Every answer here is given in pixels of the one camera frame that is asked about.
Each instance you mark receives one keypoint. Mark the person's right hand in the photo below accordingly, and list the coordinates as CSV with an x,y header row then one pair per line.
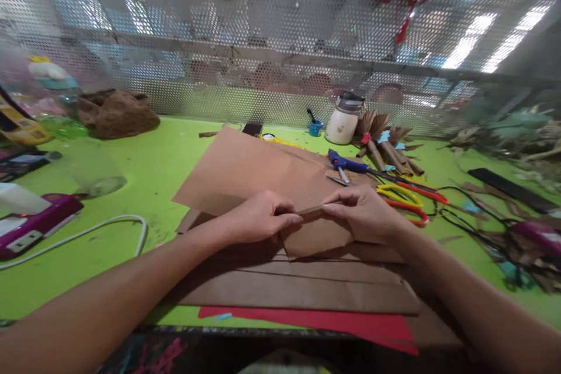
x,y
370,216

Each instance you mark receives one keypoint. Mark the person's left hand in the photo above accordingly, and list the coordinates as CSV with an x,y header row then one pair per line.
x,y
254,220

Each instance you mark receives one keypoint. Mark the person's right index finger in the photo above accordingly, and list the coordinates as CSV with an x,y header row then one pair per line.
x,y
338,198

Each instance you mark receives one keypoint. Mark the person's left index finger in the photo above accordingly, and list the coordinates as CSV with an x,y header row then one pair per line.
x,y
280,201

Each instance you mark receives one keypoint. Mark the person's right thumb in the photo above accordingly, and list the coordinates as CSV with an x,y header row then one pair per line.
x,y
337,212

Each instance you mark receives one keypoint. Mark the person's left thumb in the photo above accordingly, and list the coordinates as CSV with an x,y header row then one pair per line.
x,y
290,218

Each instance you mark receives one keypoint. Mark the small brown paper piece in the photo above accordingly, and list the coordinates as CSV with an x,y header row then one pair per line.
x,y
317,238

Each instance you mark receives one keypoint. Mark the blue glue gun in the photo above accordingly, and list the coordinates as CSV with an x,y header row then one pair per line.
x,y
348,164

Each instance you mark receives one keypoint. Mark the large brown paper sheet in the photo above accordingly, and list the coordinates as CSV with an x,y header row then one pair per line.
x,y
250,172

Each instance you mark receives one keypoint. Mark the stack of brown paper strips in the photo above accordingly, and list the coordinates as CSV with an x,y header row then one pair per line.
x,y
298,286

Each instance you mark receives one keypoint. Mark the white jar with lid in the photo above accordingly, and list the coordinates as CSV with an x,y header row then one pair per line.
x,y
342,126

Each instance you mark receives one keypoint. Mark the bundle of brown paper rolls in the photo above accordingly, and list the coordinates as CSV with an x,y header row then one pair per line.
x,y
385,141

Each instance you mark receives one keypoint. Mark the small blue cup with brush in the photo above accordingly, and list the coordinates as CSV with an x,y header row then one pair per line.
x,y
315,127

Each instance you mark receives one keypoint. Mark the small black box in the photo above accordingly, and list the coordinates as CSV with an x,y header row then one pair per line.
x,y
253,129

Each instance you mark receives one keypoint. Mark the red paper sheet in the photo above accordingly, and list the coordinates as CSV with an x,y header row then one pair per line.
x,y
350,326

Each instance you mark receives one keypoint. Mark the blue paper scrap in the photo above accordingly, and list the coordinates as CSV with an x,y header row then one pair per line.
x,y
222,317

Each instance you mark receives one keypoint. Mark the perforated metal screen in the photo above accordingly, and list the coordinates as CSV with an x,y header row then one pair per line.
x,y
263,41

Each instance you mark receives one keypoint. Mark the black flat bar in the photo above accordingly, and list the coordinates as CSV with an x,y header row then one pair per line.
x,y
513,190

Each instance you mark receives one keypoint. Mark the brown rock-like lump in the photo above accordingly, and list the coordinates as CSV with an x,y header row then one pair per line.
x,y
118,113

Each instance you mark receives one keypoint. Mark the pile of dried plants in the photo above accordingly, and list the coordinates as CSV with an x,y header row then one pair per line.
x,y
513,133

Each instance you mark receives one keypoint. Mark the clear plastic cup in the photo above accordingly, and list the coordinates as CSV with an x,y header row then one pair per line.
x,y
96,170

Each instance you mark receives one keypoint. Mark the pile of brown paper scraps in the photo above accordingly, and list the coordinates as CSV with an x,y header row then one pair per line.
x,y
530,264

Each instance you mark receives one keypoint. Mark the magenta device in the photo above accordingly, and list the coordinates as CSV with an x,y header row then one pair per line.
x,y
537,236

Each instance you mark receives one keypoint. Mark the green plastic bottle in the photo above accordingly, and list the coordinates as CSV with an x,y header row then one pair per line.
x,y
65,126

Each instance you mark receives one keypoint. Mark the magenta power strip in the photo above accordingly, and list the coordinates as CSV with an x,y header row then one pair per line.
x,y
39,225

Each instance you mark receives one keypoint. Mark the white box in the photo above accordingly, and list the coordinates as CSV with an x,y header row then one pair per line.
x,y
19,198

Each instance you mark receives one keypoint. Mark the dark makeup palette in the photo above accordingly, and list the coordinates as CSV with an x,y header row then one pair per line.
x,y
19,163

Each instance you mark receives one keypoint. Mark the white plush toy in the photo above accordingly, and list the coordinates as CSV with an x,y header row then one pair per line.
x,y
46,68

